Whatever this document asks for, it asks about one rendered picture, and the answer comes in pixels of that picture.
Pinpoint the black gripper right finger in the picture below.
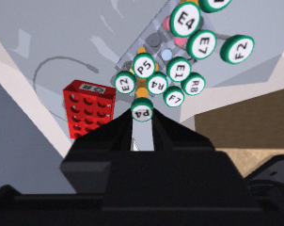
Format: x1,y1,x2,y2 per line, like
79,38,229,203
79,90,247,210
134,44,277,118
151,108,216,151

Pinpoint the grey tube rack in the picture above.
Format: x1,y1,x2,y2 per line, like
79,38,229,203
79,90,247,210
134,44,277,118
117,0,216,73

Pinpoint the grey bench mat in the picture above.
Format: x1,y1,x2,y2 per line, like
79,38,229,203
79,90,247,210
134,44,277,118
0,0,284,144

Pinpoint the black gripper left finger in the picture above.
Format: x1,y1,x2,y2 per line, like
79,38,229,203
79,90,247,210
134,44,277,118
69,108,133,151

